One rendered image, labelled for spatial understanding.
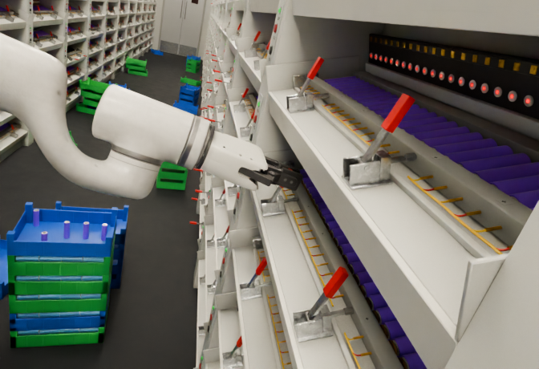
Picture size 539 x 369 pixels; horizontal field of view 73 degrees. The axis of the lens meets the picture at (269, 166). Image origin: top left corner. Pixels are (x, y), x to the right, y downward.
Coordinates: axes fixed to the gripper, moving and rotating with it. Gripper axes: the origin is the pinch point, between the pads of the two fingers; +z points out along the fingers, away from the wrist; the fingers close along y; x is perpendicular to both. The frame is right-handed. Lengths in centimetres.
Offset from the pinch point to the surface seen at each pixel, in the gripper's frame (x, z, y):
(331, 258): -2.6, 3.7, 18.1
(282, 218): -6.6, 1.5, 2.8
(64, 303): -90, -33, -51
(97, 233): -68, -31, -65
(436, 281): 10.9, -4.5, 40.5
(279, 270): -8.1, -1.1, 15.9
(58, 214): -68, -46, -70
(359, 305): -2.3, 4.2, 26.7
